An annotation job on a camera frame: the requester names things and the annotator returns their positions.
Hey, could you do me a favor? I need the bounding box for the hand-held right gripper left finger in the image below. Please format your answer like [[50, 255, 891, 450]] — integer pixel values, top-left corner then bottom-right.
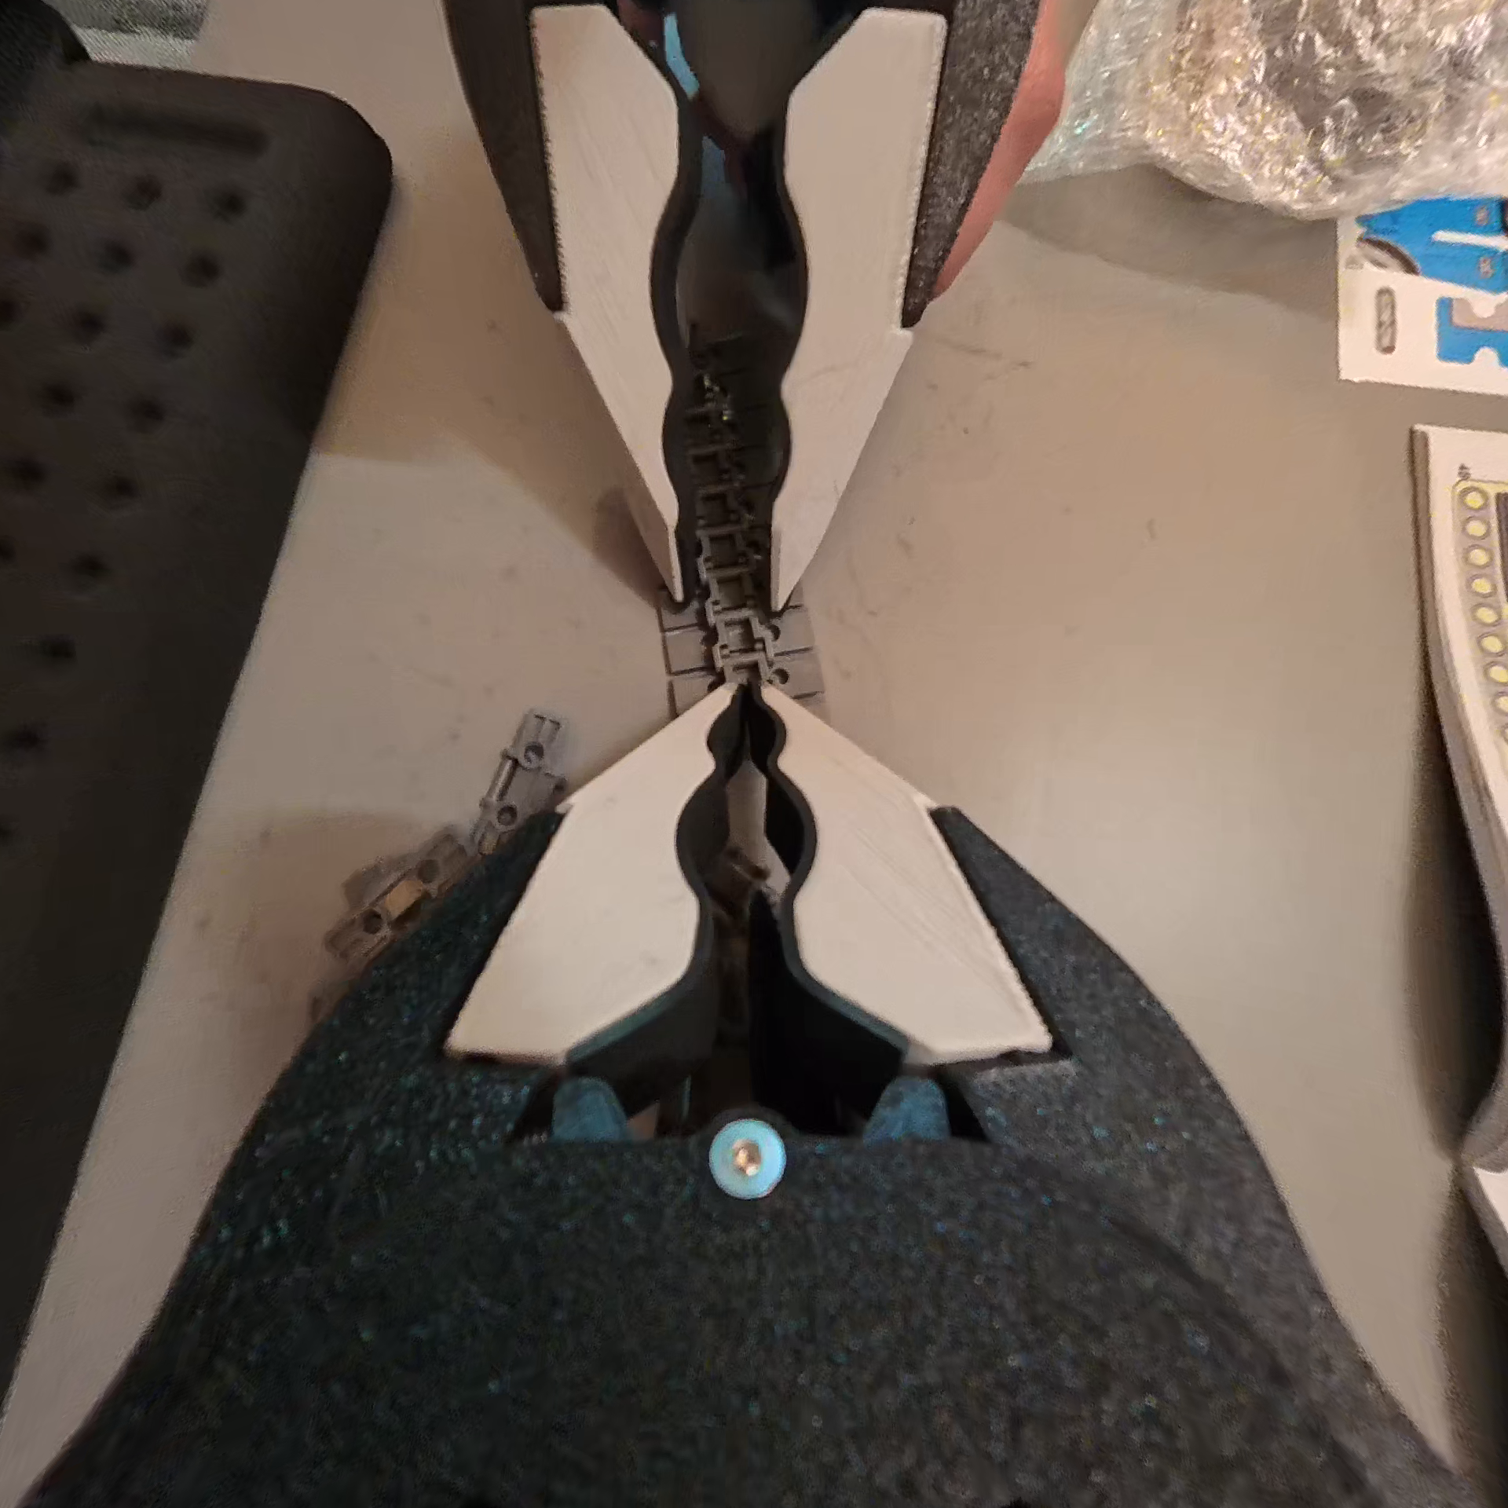
[[444, 682, 745, 1070]]

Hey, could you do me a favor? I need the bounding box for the crumpled clear plastic bag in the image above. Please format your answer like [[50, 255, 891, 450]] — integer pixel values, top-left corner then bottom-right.
[[1023, 0, 1508, 221]]

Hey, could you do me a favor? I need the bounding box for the pile of grey track pieces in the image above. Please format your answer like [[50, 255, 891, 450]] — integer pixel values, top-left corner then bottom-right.
[[309, 708, 570, 1018]]

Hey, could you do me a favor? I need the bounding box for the grey toy track chain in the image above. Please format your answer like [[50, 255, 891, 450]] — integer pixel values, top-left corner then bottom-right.
[[686, 321, 791, 620]]

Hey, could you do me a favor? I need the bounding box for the building instruction booklet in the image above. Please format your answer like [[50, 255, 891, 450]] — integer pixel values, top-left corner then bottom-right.
[[1406, 421, 1508, 1276]]

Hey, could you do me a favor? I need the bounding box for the blue sticker sheet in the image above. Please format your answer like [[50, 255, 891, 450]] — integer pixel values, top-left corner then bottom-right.
[[1333, 191, 1508, 396]]

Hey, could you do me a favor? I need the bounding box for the person's left hand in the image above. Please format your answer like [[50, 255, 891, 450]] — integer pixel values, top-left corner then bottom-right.
[[941, 17, 1071, 302]]

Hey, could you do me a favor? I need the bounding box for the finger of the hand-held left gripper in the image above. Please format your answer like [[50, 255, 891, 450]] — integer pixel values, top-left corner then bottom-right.
[[770, 9, 954, 589], [531, 3, 708, 605]]

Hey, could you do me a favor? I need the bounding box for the grey desk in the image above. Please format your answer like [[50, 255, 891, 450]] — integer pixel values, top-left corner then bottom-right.
[[0, 0, 1508, 1508]]

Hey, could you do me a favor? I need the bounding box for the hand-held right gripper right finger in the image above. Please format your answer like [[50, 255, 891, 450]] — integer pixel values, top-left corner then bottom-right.
[[752, 686, 1054, 1071]]

